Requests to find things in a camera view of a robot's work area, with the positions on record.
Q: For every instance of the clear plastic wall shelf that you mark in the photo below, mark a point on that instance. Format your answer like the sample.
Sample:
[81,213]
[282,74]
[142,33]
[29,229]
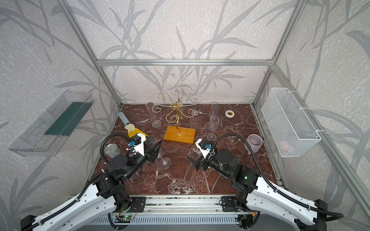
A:
[47,135]

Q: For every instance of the gold wire glass rack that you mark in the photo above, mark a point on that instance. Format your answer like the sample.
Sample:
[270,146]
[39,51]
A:
[174,131]

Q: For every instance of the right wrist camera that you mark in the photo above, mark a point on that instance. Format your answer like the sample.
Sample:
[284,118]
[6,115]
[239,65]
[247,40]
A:
[205,147]

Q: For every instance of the white tape roll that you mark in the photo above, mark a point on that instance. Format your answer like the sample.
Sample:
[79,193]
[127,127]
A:
[229,114]

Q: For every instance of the white wire basket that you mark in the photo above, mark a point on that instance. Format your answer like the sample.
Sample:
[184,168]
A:
[287,120]

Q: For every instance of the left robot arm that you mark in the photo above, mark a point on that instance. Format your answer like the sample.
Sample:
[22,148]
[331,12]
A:
[101,195]

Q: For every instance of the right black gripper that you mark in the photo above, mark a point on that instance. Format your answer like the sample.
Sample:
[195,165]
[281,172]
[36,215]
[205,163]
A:
[203,163]

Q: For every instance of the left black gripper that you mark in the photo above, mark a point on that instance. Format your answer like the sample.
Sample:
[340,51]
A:
[151,154]

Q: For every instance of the lilac mug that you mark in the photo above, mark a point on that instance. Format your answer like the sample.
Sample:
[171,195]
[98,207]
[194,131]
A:
[255,142]

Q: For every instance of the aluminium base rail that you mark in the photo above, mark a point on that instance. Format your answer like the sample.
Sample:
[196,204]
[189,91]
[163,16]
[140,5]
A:
[186,204]

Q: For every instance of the yellow black work glove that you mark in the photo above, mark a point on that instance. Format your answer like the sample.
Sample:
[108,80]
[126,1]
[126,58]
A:
[132,130]

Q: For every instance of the pink item in basket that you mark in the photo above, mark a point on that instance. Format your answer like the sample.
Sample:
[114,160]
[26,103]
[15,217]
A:
[285,146]

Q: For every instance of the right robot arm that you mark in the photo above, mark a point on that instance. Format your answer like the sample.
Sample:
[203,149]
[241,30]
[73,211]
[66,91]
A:
[257,193]

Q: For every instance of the clear wine glass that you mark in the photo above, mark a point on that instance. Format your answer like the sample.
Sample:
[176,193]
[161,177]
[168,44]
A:
[179,93]
[150,108]
[164,162]
[213,109]
[195,99]
[214,122]

